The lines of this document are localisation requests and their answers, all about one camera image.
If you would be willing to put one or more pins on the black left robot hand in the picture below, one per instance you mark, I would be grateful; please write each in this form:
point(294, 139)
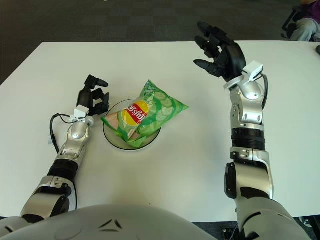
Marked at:
point(83, 97)

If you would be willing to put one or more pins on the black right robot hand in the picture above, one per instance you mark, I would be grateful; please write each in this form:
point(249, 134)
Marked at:
point(233, 60)

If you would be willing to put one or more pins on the green potato chip bag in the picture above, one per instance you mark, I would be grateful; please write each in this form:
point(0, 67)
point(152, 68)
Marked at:
point(150, 110)

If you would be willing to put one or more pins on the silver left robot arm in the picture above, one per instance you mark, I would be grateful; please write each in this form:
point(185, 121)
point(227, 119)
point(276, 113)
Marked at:
point(76, 131)

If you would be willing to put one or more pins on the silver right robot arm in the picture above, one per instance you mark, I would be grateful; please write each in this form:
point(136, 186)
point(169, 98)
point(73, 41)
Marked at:
point(247, 110)

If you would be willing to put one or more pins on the white plate black rim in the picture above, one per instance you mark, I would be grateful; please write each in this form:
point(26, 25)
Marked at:
point(112, 140)

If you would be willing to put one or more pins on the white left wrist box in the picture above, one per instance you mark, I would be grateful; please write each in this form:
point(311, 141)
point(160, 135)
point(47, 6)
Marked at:
point(81, 110)

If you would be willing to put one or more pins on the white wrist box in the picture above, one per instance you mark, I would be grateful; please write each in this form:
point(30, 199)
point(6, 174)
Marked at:
point(81, 110)
point(253, 70)

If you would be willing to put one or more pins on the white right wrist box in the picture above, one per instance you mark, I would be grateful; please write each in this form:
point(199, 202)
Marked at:
point(253, 70)

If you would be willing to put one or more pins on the black office chair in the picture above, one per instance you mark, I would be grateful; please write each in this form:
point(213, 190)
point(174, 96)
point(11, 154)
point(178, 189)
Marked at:
point(288, 26)

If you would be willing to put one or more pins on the seated person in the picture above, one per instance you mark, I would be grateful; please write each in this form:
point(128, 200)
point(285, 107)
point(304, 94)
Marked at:
point(305, 28)

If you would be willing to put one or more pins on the dark shoe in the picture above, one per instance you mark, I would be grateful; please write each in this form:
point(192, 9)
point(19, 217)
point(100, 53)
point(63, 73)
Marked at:
point(318, 48)

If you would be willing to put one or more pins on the grey robot torso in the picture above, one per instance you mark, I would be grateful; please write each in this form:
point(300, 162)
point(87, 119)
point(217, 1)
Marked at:
point(112, 225)

